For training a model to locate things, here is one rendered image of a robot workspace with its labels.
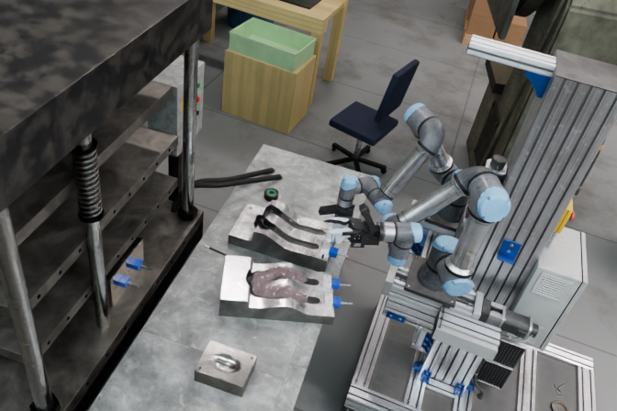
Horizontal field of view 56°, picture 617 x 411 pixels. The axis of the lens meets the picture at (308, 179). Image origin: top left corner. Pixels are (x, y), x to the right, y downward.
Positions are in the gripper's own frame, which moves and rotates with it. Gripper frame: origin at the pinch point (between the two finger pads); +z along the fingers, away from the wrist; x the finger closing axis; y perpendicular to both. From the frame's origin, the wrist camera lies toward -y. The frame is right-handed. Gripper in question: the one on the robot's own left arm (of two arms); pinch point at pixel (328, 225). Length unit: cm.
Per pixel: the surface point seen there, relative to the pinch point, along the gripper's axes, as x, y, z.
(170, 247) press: 61, 59, 60
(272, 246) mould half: 54, 51, 12
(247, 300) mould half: 18, 53, 25
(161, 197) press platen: 65, 33, 65
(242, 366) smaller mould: -11, 61, 27
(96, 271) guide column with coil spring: 9, 31, 83
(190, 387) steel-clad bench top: -15, 68, 46
